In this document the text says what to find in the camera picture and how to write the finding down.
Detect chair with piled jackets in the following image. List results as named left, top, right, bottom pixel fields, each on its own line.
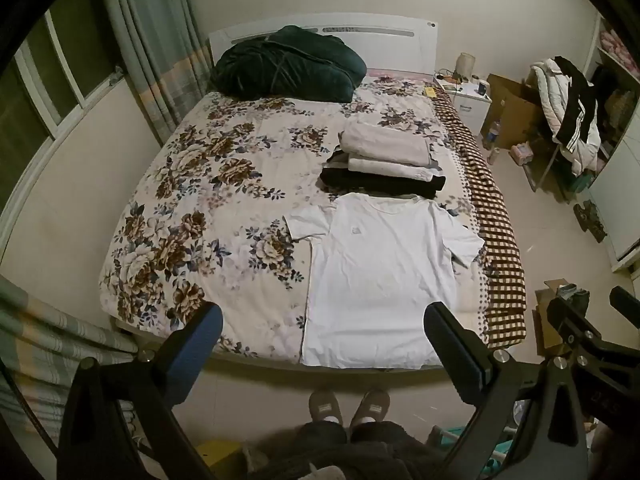
left=525, top=57, right=601, bottom=177

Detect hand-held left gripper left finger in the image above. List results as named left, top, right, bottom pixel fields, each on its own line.
left=56, top=301, right=224, bottom=480

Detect window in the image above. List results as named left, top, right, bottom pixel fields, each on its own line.
left=0, top=10, right=126, bottom=211

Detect floral bedsheet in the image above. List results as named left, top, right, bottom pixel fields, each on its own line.
left=99, top=77, right=493, bottom=367

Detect white folded garment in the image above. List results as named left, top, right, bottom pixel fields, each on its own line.
left=347, top=156, right=437, bottom=182

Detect grey slipper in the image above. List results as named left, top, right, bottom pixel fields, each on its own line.
left=308, top=389, right=346, bottom=428
left=350, top=389, right=392, bottom=428

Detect dark green blanket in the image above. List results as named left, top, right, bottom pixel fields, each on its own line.
left=209, top=25, right=368, bottom=102

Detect white nightstand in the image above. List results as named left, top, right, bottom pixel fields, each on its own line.
left=434, top=77, right=493, bottom=133

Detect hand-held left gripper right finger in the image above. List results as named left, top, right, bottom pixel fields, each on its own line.
left=423, top=301, right=593, bottom=480

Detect brown checkered blanket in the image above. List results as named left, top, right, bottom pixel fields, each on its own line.
left=431, top=92, right=528, bottom=351

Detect beige folded garment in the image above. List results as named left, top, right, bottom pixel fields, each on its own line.
left=339, top=122, right=434, bottom=167

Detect white headboard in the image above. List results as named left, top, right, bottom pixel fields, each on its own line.
left=207, top=14, right=438, bottom=83

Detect large cardboard box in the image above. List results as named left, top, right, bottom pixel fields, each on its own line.
left=481, top=74, right=547, bottom=151

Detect white t-shirt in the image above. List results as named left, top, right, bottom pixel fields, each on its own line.
left=283, top=192, right=486, bottom=368

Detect dark shoes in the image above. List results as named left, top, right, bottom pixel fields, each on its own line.
left=572, top=200, right=609, bottom=242

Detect person's legs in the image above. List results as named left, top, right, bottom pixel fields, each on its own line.
left=240, top=420, right=451, bottom=480

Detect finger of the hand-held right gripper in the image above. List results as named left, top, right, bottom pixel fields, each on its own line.
left=608, top=285, right=640, bottom=313
left=546, top=296, right=603, bottom=349

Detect yellow box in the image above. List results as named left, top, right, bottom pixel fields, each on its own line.
left=192, top=440, right=247, bottom=480

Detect black folded garment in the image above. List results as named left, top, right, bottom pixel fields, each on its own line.
left=320, top=164, right=447, bottom=200

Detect green striped curtain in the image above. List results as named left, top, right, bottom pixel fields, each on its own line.
left=97, top=0, right=213, bottom=147
left=0, top=277, right=138, bottom=443

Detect black jacket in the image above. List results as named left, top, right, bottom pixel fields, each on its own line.
left=552, top=56, right=601, bottom=161

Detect small cardboard box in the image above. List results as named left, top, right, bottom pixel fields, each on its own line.
left=532, top=280, right=577, bottom=357

